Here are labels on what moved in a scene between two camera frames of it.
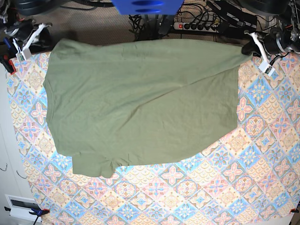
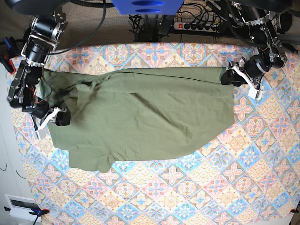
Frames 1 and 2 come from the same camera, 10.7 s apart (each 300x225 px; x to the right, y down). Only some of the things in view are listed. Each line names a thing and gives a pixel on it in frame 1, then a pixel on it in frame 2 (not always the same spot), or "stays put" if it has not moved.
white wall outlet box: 20,207 stays put
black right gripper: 251,47 to 231,77
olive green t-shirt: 114,102 stays put
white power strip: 196,26 stays put
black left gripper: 45,43 to 63,118
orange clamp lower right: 293,210 stays put
